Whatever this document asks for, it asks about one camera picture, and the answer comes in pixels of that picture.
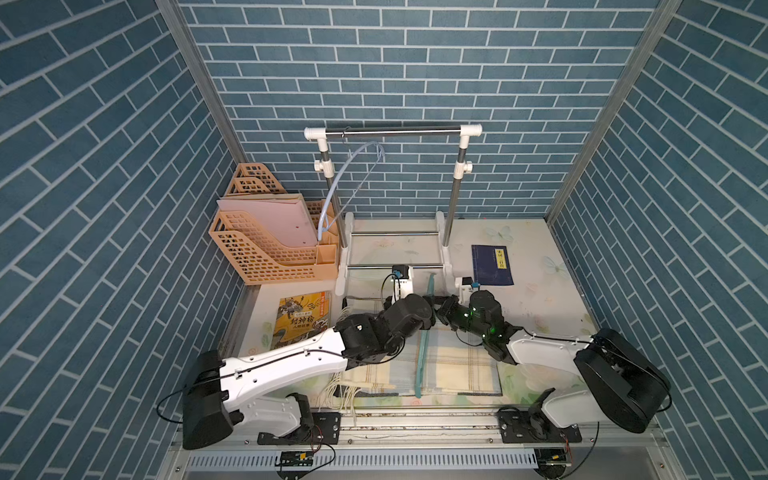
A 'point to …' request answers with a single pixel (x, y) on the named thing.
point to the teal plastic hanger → (431, 277)
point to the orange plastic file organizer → (257, 257)
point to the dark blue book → (491, 265)
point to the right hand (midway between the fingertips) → (426, 302)
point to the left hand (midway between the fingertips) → (435, 303)
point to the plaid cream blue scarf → (439, 360)
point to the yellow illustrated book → (301, 317)
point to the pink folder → (283, 222)
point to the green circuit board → (297, 458)
